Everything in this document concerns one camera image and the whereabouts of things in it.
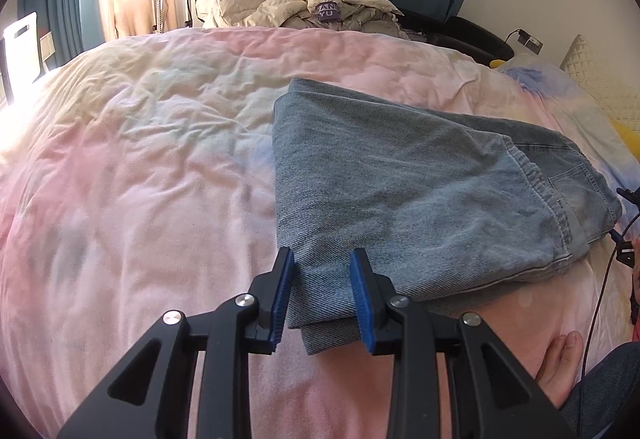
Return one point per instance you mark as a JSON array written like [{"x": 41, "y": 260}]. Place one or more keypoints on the blue denim jeans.
[{"x": 400, "y": 179}]

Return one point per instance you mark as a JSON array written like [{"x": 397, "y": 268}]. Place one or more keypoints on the pastel tie-dye pillow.
[{"x": 540, "y": 74}]

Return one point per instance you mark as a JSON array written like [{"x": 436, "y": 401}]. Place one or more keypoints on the white quilted pillow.
[{"x": 600, "y": 79}]

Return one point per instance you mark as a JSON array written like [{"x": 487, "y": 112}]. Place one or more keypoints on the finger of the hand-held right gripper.
[
  {"x": 630, "y": 196},
  {"x": 624, "y": 251}
]

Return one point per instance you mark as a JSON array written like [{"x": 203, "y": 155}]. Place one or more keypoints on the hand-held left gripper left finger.
[{"x": 282, "y": 299}]

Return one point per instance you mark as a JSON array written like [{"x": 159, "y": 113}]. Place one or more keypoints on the pink tie-dye bedspread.
[{"x": 150, "y": 169}]

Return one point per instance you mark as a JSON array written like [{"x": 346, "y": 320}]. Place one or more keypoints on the small yellow plush item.
[{"x": 499, "y": 64}]

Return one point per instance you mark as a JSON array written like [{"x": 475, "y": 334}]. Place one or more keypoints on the cream crumpled duvet pile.
[{"x": 250, "y": 4}]

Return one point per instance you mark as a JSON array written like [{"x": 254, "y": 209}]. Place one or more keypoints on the white chair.
[{"x": 27, "y": 31}]

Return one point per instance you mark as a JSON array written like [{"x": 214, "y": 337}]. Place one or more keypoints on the yellow pillow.
[{"x": 630, "y": 134}]

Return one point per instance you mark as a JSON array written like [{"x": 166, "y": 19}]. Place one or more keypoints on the black wall charger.
[{"x": 530, "y": 40}]

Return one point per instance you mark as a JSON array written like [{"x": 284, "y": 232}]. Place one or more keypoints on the person's bare foot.
[{"x": 560, "y": 369}]

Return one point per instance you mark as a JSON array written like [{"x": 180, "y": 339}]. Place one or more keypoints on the person's denim pants leg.
[{"x": 600, "y": 399}]

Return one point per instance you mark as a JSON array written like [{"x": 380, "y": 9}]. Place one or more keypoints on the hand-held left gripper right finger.
[{"x": 361, "y": 304}]

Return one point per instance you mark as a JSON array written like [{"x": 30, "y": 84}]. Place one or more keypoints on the beige hanging coat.
[{"x": 130, "y": 4}]

